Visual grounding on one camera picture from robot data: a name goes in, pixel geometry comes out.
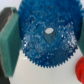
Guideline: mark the gripper left finger with green pad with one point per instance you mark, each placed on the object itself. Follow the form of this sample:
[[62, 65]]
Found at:
[[10, 40]]

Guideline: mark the red gear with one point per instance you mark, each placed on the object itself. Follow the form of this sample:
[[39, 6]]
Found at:
[[79, 63]]

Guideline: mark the gripper right finger with green pad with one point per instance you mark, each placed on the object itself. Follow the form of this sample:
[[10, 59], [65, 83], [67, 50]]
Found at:
[[81, 41]]

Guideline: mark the large blue gear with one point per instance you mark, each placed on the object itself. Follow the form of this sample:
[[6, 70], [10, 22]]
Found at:
[[50, 30]]

